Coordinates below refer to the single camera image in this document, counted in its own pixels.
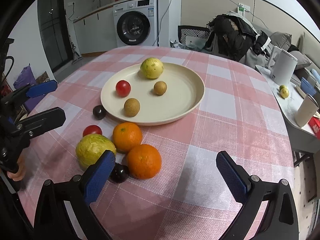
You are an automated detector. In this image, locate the dark plum front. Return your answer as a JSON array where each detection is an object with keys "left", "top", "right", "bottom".
[{"left": 110, "top": 163, "right": 130, "bottom": 184}]

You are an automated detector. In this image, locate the orange mandarin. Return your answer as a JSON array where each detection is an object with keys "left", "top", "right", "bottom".
[
  {"left": 112, "top": 122, "right": 143, "bottom": 153},
  {"left": 126, "top": 144, "right": 162, "bottom": 180}
]

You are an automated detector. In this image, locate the brown longan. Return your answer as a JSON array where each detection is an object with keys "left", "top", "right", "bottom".
[
  {"left": 124, "top": 98, "right": 140, "bottom": 117},
  {"left": 153, "top": 81, "right": 167, "bottom": 95}
]

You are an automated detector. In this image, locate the grey sofa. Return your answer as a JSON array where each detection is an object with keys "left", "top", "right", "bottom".
[{"left": 253, "top": 24, "right": 319, "bottom": 87}]

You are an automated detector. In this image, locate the red box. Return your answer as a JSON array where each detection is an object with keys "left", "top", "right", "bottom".
[{"left": 308, "top": 117, "right": 320, "bottom": 139}]

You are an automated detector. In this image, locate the purple bag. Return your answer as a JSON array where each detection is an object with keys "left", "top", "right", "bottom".
[{"left": 14, "top": 65, "right": 45, "bottom": 113}]

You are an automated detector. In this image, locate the smooth yellow-green guava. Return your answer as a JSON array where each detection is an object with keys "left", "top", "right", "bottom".
[{"left": 140, "top": 57, "right": 164, "bottom": 79}]

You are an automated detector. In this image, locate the pile of dark clothes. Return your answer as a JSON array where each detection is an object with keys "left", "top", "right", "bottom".
[{"left": 204, "top": 11, "right": 271, "bottom": 62}]

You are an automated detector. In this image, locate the red cherry tomato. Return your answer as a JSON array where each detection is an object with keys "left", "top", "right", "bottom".
[
  {"left": 116, "top": 80, "right": 131, "bottom": 97},
  {"left": 82, "top": 125, "right": 103, "bottom": 137}
]

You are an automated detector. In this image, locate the wrinkled yellow guava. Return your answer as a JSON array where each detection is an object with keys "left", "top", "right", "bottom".
[{"left": 75, "top": 134, "right": 117, "bottom": 170}]

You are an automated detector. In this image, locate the orange mandarin front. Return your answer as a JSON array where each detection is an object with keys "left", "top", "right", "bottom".
[{"left": 126, "top": 144, "right": 162, "bottom": 180}]

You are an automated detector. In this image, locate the red cherry tomato front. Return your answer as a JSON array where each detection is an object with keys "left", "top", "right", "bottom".
[{"left": 116, "top": 80, "right": 131, "bottom": 97}]

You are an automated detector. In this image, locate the person left hand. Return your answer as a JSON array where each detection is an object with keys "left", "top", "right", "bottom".
[{"left": 7, "top": 155, "right": 26, "bottom": 181}]

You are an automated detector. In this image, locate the white washing machine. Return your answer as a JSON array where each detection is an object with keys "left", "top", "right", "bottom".
[{"left": 113, "top": 0, "right": 158, "bottom": 47}]

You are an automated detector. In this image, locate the beige tumbler cup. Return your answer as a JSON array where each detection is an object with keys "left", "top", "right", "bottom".
[{"left": 294, "top": 94, "right": 319, "bottom": 127}]

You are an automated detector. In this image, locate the brown longan front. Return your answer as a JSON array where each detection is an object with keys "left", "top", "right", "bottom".
[{"left": 124, "top": 98, "right": 140, "bottom": 117}]

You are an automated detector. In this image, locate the white electric kettle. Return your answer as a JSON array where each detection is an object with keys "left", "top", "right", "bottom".
[{"left": 267, "top": 46, "right": 298, "bottom": 86}]

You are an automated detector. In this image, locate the cream round plate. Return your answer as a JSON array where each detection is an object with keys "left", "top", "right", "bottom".
[{"left": 100, "top": 63, "right": 205, "bottom": 126}]

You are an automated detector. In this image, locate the yellow fruit on side table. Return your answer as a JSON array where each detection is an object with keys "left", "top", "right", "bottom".
[{"left": 279, "top": 85, "right": 290, "bottom": 99}]

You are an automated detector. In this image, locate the dark plum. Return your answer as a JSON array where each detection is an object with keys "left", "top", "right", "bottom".
[
  {"left": 110, "top": 163, "right": 130, "bottom": 184},
  {"left": 93, "top": 105, "right": 107, "bottom": 120}
]

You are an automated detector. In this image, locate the black mesh chair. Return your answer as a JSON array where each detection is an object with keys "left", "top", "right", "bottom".
[{"left": 178, "top": 25, "right": 210, "bottom": 51}]

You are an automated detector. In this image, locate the grey sofa pillow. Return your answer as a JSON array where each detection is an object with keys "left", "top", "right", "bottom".
[{"left": 270, "top": 31, "right": 292, "bottom": 51}]

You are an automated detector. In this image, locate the blue bowl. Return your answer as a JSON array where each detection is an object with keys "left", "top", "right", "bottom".
[{"left": 300, "top": 77, "right": 316, "bottom": 96}]

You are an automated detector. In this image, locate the grey side table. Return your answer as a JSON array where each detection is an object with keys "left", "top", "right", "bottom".
[{"left": 255, "top": 65, "right": 319, "bottom": 167}]

